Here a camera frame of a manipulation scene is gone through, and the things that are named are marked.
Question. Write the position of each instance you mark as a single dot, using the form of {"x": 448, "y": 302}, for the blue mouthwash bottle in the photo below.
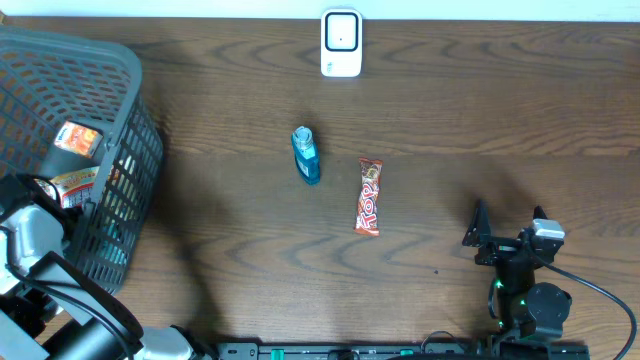
{"x": 306, "y": 155}

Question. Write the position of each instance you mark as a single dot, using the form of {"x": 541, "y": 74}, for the grey plastic shopping basket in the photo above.
{"x": 48, "y": 79}

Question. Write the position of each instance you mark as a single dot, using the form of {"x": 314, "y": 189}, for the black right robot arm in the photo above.
{"x": 530, "y": 314}

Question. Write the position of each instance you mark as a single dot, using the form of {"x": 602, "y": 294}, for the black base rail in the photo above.
{"x": 432, "y": 350}

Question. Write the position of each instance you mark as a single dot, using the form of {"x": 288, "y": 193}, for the red Top chocolate bar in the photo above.
{"x": 367, "y": 211}

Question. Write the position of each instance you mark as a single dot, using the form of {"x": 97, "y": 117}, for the small orange snack box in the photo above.
{"x": 78, "y": 139}

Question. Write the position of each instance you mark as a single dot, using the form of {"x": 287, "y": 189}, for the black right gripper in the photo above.
{"x": 479, "y": 234}

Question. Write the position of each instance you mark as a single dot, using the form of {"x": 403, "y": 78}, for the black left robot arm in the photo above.
{"x": 102, "y": 328}

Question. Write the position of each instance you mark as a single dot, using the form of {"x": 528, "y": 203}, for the beige snack bag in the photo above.
{"x": 71, "y": 189}

